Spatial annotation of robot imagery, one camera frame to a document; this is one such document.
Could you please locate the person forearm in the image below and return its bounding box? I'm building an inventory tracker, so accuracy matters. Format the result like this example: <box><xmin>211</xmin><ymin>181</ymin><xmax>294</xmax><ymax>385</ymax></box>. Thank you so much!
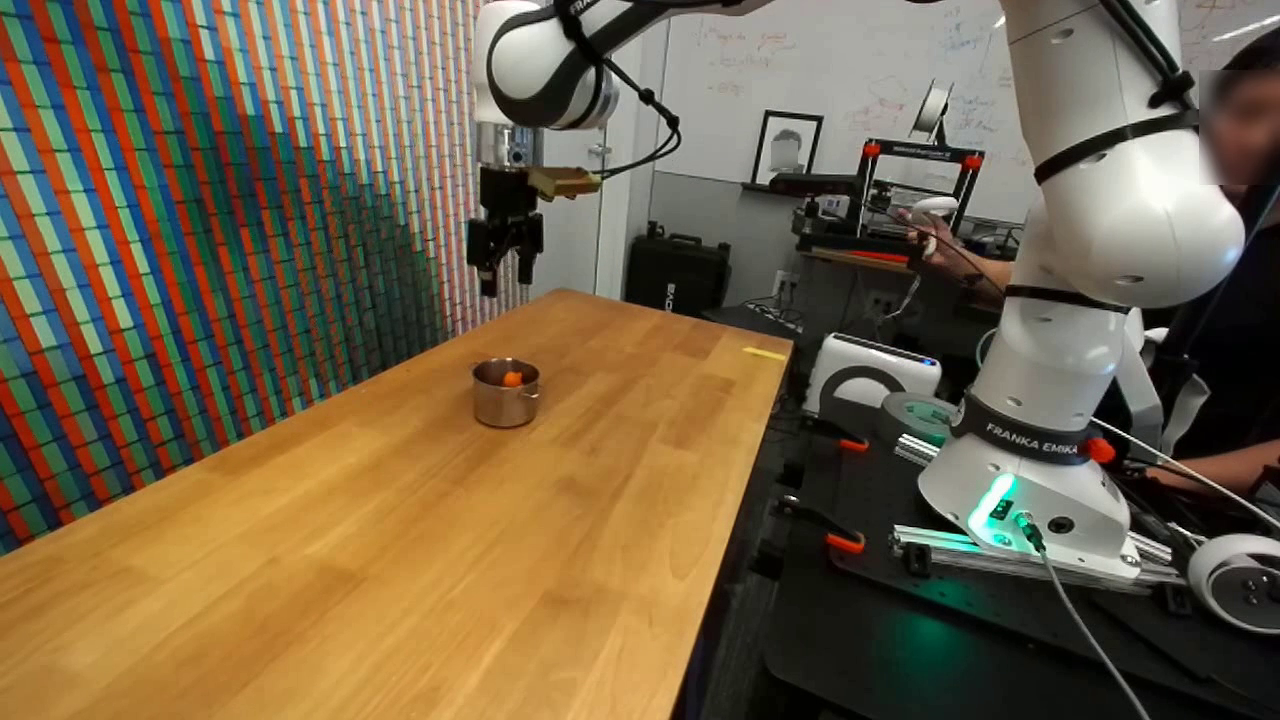
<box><xmin>909</xmin><ymin>209</ymin><xmax>1022</xmax><ymax>295</ymax></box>

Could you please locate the silver aluminium extrusion rail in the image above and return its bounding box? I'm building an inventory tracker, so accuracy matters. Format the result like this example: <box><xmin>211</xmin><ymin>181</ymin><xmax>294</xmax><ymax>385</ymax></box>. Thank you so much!
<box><xmin>889</xmin><ymin>521</ymin><xmax>1183</xmax><ymax>591</ymax></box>

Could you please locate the yellowish wrist camera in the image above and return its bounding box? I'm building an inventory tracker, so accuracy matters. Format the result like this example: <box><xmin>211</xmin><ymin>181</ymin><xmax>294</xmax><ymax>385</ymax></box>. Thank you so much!
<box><xmin>525</xmin><ymin>163</ymin><xmax>609</xmax><ymax>203</ymax></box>

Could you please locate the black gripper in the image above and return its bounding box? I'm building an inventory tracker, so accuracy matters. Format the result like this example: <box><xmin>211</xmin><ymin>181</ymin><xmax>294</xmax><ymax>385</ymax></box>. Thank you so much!
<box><xmin>462</xmin><ymin>163</ymin><xmax>547</xmax><ymax>299</ymax></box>

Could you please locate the white round device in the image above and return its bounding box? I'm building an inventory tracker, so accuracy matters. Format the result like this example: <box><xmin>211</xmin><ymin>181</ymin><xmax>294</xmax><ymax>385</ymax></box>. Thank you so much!
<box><xmin>1183</xmin><ymin>527</ymin><xmax>1280</xmax><ymax>640</ymax></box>

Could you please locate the person in dark clothing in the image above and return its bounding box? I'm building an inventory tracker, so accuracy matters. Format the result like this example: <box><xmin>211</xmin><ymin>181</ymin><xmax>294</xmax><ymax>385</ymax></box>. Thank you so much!
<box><xmin>1132</xmin><ymin>51</ymin><xmax>1280</xmax><ymax>500</ymax></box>

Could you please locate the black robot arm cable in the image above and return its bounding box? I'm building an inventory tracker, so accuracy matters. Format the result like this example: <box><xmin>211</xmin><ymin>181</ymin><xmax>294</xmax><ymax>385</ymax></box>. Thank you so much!
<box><xmin>556</xmin><ymin>0</ymin><xmax>688</xmax><ymax>186</ymax></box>

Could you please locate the orange-handled black clamp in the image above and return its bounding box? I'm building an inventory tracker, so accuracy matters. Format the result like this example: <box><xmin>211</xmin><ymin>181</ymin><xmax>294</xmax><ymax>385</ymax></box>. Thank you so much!
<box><xmin>802</xmin><ymin>412</ymin><xmax>870</xmax><ymax>460</ymax></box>
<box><xmin>780</xmin><ymin>493</ymin><xmax>870</xmax><ymax>565</ymax></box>

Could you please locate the silver metal pot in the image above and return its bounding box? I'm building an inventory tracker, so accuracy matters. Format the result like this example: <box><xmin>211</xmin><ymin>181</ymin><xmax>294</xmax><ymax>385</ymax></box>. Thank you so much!
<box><xmin>468</xmin><ymin>353</ymin><xmax>547</xmax><ymax>434</ymax></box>

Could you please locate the white cable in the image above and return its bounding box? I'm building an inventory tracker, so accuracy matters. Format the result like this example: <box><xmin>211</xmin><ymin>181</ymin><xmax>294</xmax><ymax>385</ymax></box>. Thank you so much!
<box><xmin>1021</xmin><ymin>412</ymin><xmax>1280</xmax><ymax>720</ymax></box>

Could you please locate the black red 3D printer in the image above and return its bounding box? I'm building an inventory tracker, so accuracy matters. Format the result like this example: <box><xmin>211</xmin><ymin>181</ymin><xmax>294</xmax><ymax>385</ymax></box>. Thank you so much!
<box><xmin>853</xmin><ymin>132</ymin><xmax>990</xmax><ymax>255</ymax></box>

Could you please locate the white desk lamp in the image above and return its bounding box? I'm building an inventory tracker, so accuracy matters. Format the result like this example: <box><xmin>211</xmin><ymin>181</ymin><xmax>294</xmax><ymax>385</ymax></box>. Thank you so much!
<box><xmin>909</xmin><ymin>75</ymin><xmax>960</xmax><ymax>150</ymax></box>

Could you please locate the black equipment case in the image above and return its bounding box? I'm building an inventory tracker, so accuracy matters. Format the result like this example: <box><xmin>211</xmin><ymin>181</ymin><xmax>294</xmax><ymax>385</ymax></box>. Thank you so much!
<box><xmin>618</xmin><ymin>221</ymin><xmax>734</xmax><ymax>321</ymax></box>

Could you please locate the black perforated mounting table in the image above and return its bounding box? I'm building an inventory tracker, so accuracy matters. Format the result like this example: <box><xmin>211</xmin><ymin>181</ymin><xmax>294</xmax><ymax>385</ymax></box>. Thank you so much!
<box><xmin>762</xmin><ymin>398</ymin><xmax>1280</xmax><ymax>720</ymax></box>

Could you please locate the white box device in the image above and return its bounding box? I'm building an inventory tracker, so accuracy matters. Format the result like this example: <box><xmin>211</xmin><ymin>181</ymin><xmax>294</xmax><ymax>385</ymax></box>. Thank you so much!
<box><xmin>800</xmin><ymin>327</ymin><xmax>942</xmax><ymax>424</ymax></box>

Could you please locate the framed portrait picture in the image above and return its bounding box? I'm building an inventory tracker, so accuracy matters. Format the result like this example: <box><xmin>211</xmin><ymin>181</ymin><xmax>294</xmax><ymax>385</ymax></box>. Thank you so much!
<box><xmin>748</xmin><ymin>107</ymin><xmax>828</xmax><ymax>191</ymax></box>

